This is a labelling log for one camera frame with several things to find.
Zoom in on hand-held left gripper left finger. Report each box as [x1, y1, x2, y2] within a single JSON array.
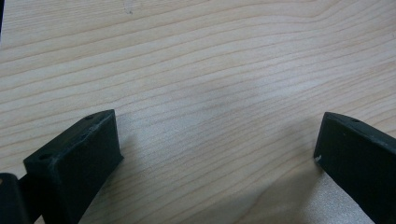
[[22, 108, 124, 224]]

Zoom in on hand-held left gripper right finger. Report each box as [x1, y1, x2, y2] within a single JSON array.
[[313, 111, 396, 224]]

